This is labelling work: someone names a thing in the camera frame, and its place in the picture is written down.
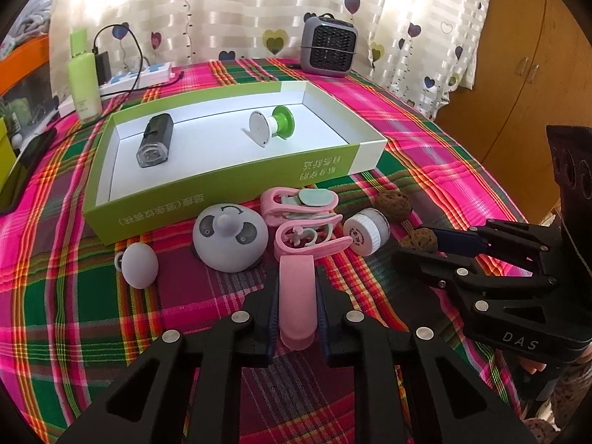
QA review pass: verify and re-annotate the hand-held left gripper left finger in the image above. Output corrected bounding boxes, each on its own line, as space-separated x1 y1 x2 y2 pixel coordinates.
55 282 283 444

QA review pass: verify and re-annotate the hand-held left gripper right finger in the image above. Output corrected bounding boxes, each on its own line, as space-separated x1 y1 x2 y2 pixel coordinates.
314 268 542 444

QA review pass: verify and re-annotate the pink clip with grey loops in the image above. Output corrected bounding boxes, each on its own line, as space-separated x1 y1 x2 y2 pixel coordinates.
275 215 354 260

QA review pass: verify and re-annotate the plain pink clip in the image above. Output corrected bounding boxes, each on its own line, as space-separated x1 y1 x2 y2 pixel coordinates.
277 255 320 351

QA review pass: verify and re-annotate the person's right hand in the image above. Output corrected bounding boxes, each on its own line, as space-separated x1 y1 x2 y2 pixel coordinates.
518 354 562 377

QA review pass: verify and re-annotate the brown walnut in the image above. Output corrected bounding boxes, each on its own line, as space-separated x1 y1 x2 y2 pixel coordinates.
400 226 438 254
374 193 411 219

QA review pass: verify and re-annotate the grey panda gadget black base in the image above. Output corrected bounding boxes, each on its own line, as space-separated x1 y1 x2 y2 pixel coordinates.
192 203 270 273

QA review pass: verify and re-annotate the grey desktop heater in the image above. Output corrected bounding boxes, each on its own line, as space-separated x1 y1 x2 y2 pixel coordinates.
300 14 359 77

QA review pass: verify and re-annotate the black bike light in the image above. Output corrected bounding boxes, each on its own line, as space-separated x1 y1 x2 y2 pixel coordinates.
136 113 174 168

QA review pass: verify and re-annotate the pink clip with grey pad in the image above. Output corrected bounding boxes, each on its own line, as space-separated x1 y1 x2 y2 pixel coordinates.
260 187 339 227

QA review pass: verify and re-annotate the white power strip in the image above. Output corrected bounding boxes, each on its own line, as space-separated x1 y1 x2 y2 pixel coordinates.
99 62 175 95

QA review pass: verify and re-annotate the grey egg-shaped gadget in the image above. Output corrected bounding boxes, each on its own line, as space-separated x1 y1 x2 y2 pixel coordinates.
115 243 159 290

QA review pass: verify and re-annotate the black smartphone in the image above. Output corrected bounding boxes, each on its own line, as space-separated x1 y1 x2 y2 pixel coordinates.
0 127 58 216

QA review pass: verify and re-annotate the plaid tablecloth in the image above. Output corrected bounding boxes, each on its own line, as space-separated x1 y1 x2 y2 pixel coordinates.
0 58 562 444

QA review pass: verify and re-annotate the orange storage box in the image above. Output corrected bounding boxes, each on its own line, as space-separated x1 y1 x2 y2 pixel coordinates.
0 34 51 95

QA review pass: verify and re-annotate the heart print curtain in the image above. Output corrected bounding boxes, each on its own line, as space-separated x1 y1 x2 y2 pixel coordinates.
48 0 495 118

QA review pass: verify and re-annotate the wooden cabinet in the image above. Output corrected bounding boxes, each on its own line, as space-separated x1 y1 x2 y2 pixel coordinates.
435 0 592 246

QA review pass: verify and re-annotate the green and white spool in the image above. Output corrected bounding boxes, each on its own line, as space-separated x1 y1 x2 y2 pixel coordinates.
249 105 295 148

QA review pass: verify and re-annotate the green and white cardboard box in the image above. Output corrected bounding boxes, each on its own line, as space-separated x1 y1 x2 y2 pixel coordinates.
83 80 387 246

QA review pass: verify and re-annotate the black charging cable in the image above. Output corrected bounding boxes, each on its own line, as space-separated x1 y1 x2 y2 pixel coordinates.
94 24 186 102

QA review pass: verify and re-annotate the light green lotion bottle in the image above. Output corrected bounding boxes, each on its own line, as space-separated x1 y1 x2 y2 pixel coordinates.
67 28 102 123

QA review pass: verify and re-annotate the black charger plug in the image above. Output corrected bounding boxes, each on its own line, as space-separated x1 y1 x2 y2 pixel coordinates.
92 48 112 86

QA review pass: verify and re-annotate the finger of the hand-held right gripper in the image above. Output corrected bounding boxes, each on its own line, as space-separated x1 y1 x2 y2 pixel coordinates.
391 247 556 320
423 218 567 269

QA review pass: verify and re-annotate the yellow-green storage box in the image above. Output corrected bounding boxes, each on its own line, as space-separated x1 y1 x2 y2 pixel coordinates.
0 118 19 192

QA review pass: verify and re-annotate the small white jar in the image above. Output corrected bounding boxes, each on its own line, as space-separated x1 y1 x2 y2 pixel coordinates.
343 208 390 256

